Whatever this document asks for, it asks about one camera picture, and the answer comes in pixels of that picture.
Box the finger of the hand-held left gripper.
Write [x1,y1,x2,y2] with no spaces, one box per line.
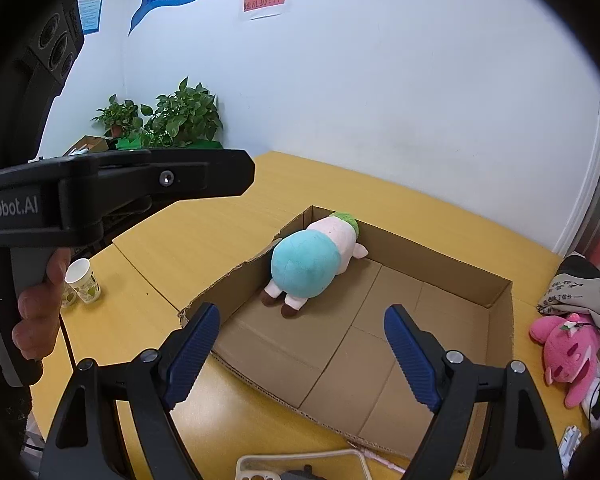
[60,149,256,248]

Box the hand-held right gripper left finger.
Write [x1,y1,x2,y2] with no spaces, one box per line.
[40,302,222,480]

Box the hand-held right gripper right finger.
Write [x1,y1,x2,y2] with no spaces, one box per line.
[384,304,565,480]

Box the brown cardboard box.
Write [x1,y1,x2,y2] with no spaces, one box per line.
[178,205,516,473]

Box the white swatter with pink handle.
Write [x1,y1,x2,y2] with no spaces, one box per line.
[236,442,406,480]

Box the person's left hand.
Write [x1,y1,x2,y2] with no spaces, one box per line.
[12,247,72,361]

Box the green table cloth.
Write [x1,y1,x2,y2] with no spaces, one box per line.
[115,137,223,151]

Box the large potted green plant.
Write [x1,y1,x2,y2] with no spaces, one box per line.
[140,76,224,148]

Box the small open cardboard carton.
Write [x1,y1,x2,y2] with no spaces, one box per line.
[62,135,117,157]

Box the small potted green plant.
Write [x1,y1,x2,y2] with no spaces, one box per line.
[92,95,144,139]

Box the blue and white plush toy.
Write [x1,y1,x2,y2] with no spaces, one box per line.
[261,211,370,319]

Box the pink plush toy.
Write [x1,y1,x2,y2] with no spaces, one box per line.
[530,312,600,408]

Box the grey printed cloth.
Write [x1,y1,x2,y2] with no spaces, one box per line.
[536,252,600,336]

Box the white plastic object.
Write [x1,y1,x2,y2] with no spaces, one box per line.
[557,426,583,461]

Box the black cable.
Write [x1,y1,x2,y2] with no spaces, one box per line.
[59,310,79,362]

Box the red wall sign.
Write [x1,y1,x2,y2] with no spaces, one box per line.
[241,0,290,21]

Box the blue wall poster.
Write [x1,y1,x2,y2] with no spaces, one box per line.
[76,0,107,36]

